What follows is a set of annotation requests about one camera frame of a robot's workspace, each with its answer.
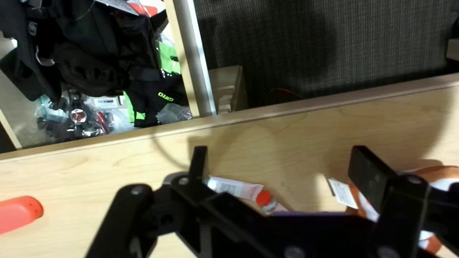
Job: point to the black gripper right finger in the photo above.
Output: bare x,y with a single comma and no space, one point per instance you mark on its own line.
394,197

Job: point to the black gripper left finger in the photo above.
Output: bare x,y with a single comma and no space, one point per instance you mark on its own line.
199,164

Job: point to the white metal desk leg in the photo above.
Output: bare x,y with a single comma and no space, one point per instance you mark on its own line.
196,56

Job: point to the white tube green cap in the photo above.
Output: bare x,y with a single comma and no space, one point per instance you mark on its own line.
254,192

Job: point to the pile of black clothes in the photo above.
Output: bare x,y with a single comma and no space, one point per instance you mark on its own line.
94,66

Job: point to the orange plastic tool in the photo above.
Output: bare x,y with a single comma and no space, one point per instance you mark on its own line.
18,213

